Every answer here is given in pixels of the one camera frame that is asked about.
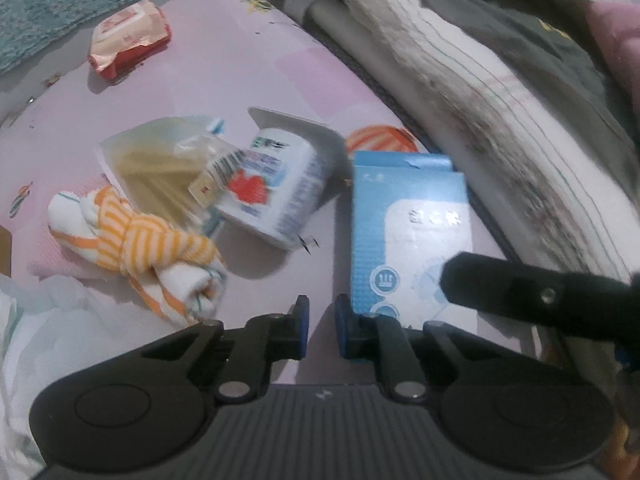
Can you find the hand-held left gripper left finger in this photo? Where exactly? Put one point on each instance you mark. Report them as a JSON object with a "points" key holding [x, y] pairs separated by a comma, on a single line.
{"points": [[301, 325]]}

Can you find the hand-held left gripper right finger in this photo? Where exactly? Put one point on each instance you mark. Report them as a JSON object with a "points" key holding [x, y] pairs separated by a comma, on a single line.
{"points": [[341, 325]]}

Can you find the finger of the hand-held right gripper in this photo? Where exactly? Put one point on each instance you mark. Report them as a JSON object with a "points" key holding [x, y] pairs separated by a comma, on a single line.
{"points": [[500, 285]]}

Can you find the blue box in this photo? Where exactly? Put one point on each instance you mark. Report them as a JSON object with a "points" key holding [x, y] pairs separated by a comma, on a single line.
{"points": [[390, 220]]}

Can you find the yogurt cup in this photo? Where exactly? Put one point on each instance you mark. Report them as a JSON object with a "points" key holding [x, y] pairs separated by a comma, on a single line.
{"points": [[270, 195]]}

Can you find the orange striped white sock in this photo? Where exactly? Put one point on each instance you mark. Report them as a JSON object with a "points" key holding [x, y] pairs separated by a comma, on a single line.
{"points": [[135, 240]]}

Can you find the white plastic bag blue print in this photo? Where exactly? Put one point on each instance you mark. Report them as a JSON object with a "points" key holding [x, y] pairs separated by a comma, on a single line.
{"points": [[40, 340]]}

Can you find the white knitted blanket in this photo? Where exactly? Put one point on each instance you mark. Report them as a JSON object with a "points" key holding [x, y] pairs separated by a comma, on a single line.
{"points": [[475, 85]]}

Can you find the clear bag of cotton swabs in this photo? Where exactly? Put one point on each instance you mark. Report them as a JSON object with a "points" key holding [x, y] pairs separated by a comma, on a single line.
{"points": [[150, 170]]}

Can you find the grey blanket yellow print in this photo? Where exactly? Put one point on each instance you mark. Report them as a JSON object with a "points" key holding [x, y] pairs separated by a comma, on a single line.
{"points": [[550, 50]]}

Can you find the pink printed tablecloth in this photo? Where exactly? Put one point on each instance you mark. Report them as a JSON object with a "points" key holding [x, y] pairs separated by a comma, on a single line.
{"points": [[225, 85]]}

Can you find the pink pillow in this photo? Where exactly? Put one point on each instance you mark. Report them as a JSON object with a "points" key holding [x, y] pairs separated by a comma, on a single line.
{"points": [[615, 40]]}

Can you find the grey rolled mat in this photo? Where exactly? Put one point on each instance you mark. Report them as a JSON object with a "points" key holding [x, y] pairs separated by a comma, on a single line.
{"points": [[325, 15]]}

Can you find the pink wet wipes pack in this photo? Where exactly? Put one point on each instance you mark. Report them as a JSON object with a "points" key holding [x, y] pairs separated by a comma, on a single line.
{"points": [[130, 35]]}

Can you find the blue patterned wall cloth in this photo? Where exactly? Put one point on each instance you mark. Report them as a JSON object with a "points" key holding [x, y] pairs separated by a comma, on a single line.
{"points": [[75, 5]]}

